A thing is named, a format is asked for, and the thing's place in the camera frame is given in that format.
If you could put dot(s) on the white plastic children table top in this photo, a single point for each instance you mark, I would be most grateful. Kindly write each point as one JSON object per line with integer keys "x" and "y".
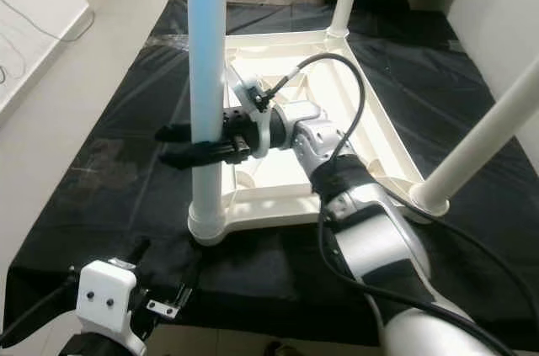
{"x": 290, "y": 192}

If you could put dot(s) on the black tablecloth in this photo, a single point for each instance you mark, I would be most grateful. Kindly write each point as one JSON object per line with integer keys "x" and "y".
{"x": 118, "y": 230}

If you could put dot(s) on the clear plastic film piece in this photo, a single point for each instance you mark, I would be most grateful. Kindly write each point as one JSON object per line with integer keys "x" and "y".
{"x": 173, "y": 39}

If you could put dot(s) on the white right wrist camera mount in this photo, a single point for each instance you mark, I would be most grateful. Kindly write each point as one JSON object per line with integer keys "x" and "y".
{"x": 248, "y": 91}

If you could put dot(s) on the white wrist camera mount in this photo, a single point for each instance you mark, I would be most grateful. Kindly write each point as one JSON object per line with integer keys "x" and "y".
{"x": 248, "y": 91}
{"x": 108, "y": 293}

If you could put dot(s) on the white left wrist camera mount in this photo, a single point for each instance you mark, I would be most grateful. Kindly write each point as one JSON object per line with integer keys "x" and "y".
{"x": 108, "y": 293}

